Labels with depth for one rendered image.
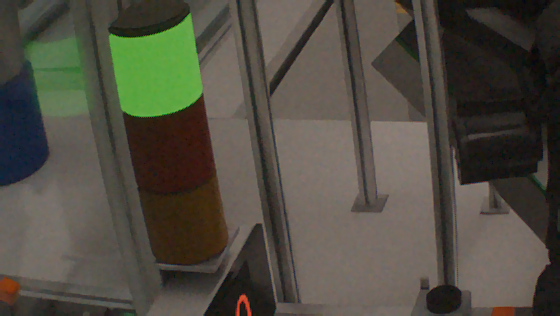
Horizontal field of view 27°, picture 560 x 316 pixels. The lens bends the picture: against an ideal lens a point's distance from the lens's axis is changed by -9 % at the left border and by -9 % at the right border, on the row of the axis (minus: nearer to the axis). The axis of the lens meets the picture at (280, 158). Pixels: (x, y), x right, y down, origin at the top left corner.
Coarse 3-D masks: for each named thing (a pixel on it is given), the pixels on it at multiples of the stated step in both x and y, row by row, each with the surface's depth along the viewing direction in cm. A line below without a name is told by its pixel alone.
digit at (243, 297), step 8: (248, 264) 81; (240, 272) 79; (248, 272) 81; (240, 280) 79; (248, 280) 81; (232, 288) 78; (240, 288) 79; (248, 288) 81; (232, 296) 78; (240, 296) 79; (248, 296) 81; (232, 304) 78; (240, 304) 79; (248, 304) 81; (232, 312) 78; (240, 312) 79; (248, 312) 81; (256, 312) 82
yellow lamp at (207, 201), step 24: (144, 192) 75; (168, 192) 74; (192, 192) 74; (216, 192) 76; (144, 216) 76; (168, 216) 74; (192, 216) 74; (216, 216) 76; (168, 240) 75; (192, 240) 75; (216, 240) 76
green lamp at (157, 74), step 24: (120, 48) 70; (144, 48) 69; (168, 48) 70; (192, 48) 71; (120, 72) 71; (144, 72) 70; (168, 72) 70; (192, 72) 72; (120, 96) 72; (144, 96) 71; (168, 96) 71; (192, 96) 72
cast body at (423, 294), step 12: (444, 288) 99; (456, 288) 98; (420, 300) 99; (432, 300) 97; (444, 300) 97; (456, 300) 97; (468, 300) 98; (420, 312) 98; (432, 312) 97; (444, 312) 97; (456, 312) 97; (468, 312) 99
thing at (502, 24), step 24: (408, 0) 111; (456, 0) 108; (480, 0) 116; (504, 0) 118; (528, 0) 118; (456, 24) 110; (480, 24) 108; (504, 24) 114; (528, 24) 116; (480, 48) 110; (504, 48) 108; (528, 48) 112
